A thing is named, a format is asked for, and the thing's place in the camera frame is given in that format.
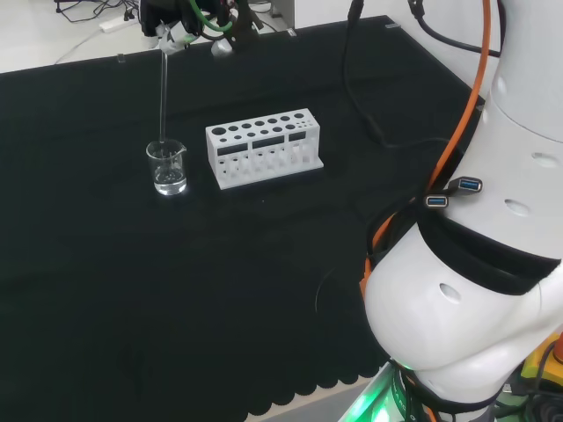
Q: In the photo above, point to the clear glass rod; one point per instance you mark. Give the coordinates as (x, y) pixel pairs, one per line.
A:
(164, 96)

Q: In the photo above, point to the white test tube rack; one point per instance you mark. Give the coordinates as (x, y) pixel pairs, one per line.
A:
(264, 149)

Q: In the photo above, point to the black bench cloth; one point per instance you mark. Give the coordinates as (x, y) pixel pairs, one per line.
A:
(220, 264)

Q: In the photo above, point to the white power strip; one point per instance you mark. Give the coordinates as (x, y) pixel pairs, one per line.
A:
(115, 24)

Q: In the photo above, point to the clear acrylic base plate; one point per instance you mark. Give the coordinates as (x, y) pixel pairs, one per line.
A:
(369, 395)

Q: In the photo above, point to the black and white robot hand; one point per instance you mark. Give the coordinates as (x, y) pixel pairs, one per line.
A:
(154, 17)

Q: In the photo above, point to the yellow stop button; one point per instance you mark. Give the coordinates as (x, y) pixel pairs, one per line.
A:
(538, 356)

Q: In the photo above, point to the small clear glass beaker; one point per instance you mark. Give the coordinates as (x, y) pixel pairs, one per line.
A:
(168, 171)

